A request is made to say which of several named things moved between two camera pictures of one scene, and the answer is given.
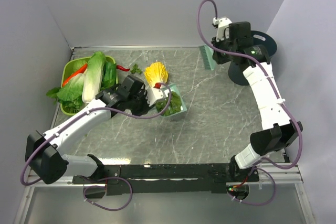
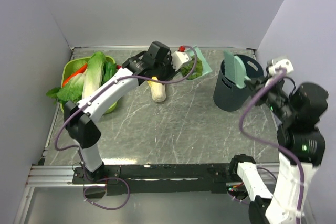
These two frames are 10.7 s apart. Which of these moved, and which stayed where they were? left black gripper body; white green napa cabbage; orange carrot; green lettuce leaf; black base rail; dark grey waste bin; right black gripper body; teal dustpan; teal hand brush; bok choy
Moved: dark grey waste bin; teal hand brush; right black gripper body; teal dustpan; left black gripper body
Stayed: orange carrot; green lettuce leaf; bok choy; white green napa cabbage; black base rail
